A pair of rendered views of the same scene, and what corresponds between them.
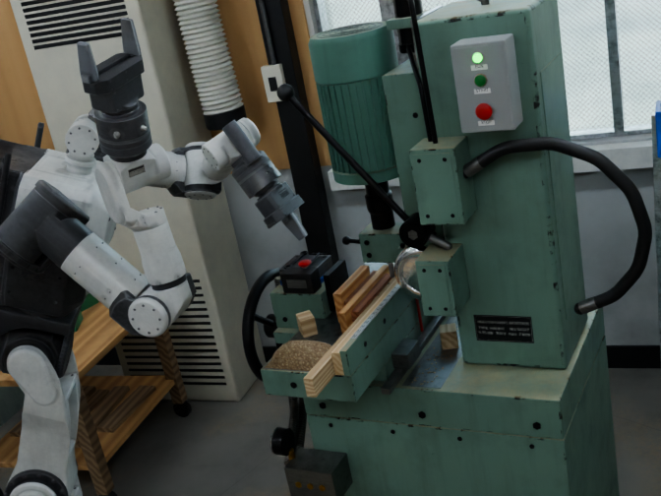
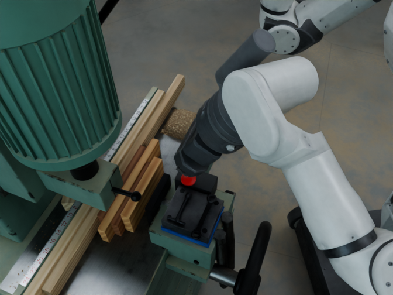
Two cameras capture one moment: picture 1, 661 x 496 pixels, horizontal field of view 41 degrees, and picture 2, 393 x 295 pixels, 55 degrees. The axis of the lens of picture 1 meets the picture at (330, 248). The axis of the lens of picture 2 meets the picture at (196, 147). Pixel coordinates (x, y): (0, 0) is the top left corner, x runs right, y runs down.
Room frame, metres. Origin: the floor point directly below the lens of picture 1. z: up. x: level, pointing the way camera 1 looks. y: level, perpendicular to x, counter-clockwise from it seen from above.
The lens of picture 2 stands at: (2.26, 0.02, 1.65)
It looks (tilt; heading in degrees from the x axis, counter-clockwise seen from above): 53 degrees down; 172
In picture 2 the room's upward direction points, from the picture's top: straight up
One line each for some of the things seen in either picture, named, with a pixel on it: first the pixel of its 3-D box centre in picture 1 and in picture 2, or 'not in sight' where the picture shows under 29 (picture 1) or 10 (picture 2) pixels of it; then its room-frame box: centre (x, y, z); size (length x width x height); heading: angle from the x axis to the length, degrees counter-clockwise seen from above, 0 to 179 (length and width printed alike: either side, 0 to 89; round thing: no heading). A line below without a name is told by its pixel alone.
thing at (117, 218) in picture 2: (364, 295); (134, 197); (1.85, -0.05, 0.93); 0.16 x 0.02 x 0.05; 150
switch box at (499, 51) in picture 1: (487, 84); not in sight; (1.58, -0.33, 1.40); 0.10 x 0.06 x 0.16; 60
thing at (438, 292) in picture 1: (443, 279); not in sight; (1.63, -0.21, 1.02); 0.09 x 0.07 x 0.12; 150
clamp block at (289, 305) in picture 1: (312, 297); (192, 221); (1.91, 0.07, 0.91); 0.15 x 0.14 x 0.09; 150
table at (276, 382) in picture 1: (347, 316); (158, 217); (1.87, -0.01, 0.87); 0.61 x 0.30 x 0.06; 150
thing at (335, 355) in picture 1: (394, 296); (104, 186); (1.81, -0.12, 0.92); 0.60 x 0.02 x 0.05; 150
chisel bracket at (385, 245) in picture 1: (394, 245); (82, 178); (1.85, -0.14, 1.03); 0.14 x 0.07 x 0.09; 60
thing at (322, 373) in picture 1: (374, 312); (128, 165); (1.76, -0.07, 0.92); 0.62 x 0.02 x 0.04; 150
